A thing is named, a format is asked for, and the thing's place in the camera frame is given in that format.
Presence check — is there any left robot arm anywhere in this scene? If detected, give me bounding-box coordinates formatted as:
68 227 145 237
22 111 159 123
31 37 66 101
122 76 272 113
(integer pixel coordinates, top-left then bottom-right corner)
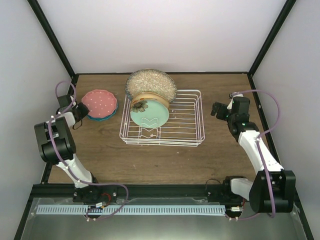
34 94 102 202

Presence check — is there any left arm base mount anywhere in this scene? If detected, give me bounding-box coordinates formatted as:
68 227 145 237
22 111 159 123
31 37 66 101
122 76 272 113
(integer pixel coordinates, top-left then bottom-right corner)
72 185 118 205

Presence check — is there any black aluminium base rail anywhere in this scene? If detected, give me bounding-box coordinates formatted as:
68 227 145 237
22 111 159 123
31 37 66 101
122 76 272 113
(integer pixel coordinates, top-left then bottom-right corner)
30 183 207 200

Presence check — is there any large speckled grey plate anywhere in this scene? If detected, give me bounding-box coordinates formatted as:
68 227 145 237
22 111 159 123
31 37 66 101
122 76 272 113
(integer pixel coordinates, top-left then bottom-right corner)
124 69 178 103

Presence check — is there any beige bird pattern plate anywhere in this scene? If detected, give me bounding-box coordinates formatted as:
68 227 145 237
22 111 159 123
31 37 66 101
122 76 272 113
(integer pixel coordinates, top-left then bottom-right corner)
130 92 170 109

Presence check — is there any white wire dish rack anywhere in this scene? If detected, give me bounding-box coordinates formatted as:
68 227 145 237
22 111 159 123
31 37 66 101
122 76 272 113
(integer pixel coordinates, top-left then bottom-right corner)
119 89 205 147

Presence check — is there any left black frame post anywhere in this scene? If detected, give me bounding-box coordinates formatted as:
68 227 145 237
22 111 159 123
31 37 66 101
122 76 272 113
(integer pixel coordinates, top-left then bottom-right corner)
27 0 76 79

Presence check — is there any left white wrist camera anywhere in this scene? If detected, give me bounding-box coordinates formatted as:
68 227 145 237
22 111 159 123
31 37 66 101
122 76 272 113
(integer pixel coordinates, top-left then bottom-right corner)
70 95 77 108

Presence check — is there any white slotted cable duct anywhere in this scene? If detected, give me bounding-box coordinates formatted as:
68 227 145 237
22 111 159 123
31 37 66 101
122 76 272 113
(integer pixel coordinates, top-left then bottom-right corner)
36 204 226 216

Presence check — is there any mint green flower plate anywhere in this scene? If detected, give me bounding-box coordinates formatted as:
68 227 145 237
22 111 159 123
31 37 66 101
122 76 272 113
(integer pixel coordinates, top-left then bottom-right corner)
130 99 170 129

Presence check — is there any blue polka dot plate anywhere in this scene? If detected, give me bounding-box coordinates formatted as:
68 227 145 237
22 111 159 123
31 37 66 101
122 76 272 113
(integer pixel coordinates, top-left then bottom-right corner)
87 103 119 122

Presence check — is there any pink polka dot plate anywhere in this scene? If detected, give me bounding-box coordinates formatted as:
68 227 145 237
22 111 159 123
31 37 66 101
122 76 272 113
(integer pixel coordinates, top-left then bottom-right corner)
81 89 118 119

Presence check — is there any black frame post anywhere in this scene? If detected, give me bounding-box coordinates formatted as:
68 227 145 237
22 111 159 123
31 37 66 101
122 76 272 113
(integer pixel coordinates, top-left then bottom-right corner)
27 0 76 79
248 0 297 77

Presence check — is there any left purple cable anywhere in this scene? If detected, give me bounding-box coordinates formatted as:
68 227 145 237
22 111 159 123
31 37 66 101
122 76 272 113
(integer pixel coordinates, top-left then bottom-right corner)
51 80 130 222

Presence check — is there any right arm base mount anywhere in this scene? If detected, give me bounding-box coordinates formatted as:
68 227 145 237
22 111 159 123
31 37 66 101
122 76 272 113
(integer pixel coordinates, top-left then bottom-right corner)
204 176 253 205

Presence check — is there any right black frame post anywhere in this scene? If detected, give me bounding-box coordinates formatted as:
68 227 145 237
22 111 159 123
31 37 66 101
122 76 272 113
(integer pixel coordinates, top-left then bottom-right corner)
248 0 297 77

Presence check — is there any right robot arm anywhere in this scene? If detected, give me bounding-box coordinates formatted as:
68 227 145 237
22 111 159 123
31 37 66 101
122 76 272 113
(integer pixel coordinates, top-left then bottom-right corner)
211 94 296 215

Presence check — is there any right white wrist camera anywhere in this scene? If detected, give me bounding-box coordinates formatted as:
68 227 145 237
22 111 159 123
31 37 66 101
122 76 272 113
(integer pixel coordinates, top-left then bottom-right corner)
227 92 243 110

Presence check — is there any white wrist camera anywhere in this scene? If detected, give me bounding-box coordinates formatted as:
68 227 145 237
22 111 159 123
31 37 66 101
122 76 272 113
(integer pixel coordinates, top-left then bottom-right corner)
70 95 77 108
227 92 243 110

